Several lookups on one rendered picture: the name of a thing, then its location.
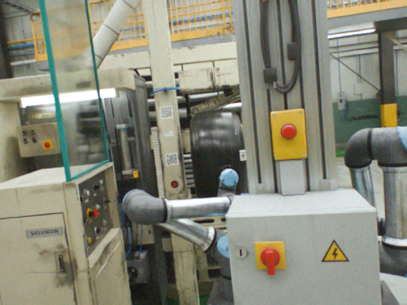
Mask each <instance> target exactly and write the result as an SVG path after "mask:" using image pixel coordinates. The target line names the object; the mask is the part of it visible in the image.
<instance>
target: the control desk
mask: <svg viewBox="0 0 407 305"><path fill-rule="evenodd" d="M131 301H132V299H131V294H130V285H129V280H128V271H127V262H126V256H125V247H124V241H123V232H122V228H121V217H120V208H119V203H118V193H117V188H116V179H115V174H114V164H113V162H108V163H106V164H104V165H102V166H100V167H98V168H96V169H94V170H92V171H90V172H88V173H86V174H84V175H82V176H80V177H78V178H76V179H74V180H72V181H67V182H66V177H65V172H64V167H60V168H48V169H42V170H38V171H36V172H32V173H30V174H27V175H24V176H21V177H18V178H15V179H12V180H9V181H6V182H3V183H0V305H132V304H131Z"/></svg>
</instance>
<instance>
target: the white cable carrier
mask: <svg viewBox="0 0 407 305"><path fill-rule="evenodd" d="M151 134H152V137H153V138H152V139H154V140H153V147H154V148H153V150H154V155H155V165H156V166H155V167H156V175H157V176H156V177H157V183H158V192H159V198H166V197H165V191H164V190H165V189H164V181H163V177H162V176H163V174H162V173H163V172H162V162H161V157H160V156H161V154H160V149H159V148H160V147H159V146H160V145H159V142H158V141H159V139H158V135H157V134H158V132H157V131H154V132H152V133H151Z"/></svg>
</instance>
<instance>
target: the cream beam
mask: <svg viewBox="0 0 407 305"><path fill-rule="evenodd" d="M178 76H179V87H180V88H181V89H180V92H181V93H184V92H191V93H200V92H212V91H218V90H223V89H225V88H240V85H239V77H238V65H231V66H221V67H208V68H201V69H190V70H183V71H178Z"/></svg>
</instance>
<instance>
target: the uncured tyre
mask: <svg viewBox="0 0 407 305"><path fill-rule="evenodd" d="M190 149H191V162H192V169H193V178H194V183H195V190H196V193H197V197H198V199H203V198H217V192H218V189H219V180H218V178H219V177H220V171H219V166H226V165H233V167H234V171H235V172H236V173H237V175H238V182H237V185H236V188H235V195H237V196H240V195H241V194H245V193H247V162H246V160H242V161H241V160H240V152H239V150H243V149H245V142H244V135H243V131H242V126H241V124H240V119H239V116H238V115H237V114H235V113H234V112H233V111H231V110H227V109H226V110H219V111H208V112H199V113H198V114H195V115H194V117H193V118H192V119H191V120H190Z"/></svg>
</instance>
